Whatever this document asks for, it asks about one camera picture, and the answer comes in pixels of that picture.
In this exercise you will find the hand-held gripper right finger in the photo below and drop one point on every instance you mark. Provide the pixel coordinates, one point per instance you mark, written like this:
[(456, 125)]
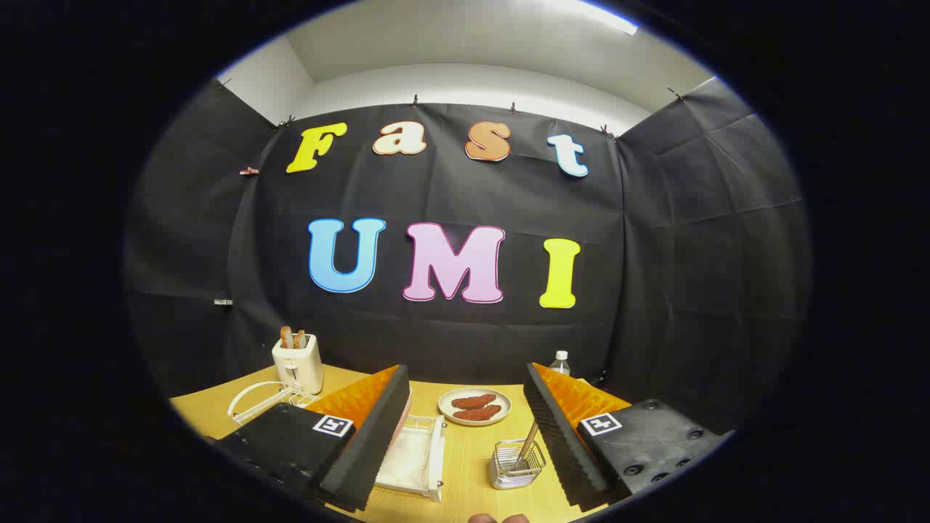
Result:
[(559, 443)]

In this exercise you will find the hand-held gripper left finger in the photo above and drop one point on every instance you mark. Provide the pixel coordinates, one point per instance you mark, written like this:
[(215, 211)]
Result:
[(378, 443)]

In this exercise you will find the cream plate with sausages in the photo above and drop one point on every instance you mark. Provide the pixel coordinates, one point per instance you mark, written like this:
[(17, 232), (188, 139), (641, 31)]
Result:
[(445, 407)]

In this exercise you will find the green label drink bottle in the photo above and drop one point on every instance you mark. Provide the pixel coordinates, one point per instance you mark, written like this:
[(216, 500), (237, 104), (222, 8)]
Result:
[(559, 365)]

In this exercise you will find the brown sausage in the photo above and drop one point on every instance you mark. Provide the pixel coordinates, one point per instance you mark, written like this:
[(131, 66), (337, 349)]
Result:
[(474, 401), (478, 413)]

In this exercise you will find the white toaster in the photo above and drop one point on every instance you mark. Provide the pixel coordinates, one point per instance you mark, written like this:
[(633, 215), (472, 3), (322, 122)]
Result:
[(299, 367)]

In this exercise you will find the toasted bread slice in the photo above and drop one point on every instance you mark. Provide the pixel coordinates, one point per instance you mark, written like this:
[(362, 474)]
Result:
[(299, 339), (286, 337)]

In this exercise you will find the black backdrop cloth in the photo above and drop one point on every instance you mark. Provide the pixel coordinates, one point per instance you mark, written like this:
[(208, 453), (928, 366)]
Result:
[(654, 254)]

